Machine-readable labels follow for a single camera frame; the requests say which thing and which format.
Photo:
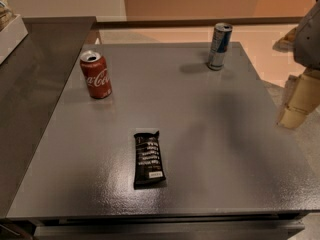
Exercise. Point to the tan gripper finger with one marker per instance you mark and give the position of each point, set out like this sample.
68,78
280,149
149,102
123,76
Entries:
286,43
301,97

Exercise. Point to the silver blue redbull can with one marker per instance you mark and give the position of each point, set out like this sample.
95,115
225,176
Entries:
219,46

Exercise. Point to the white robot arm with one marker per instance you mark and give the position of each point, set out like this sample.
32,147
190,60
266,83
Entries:
306,49

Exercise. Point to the red coke can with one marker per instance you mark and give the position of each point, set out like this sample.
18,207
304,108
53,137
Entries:
94,68

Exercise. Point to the black snack bar wrapper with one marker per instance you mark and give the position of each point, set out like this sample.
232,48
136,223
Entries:
148,162

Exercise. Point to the white box on counter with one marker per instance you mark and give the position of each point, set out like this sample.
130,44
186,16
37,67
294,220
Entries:
11,36

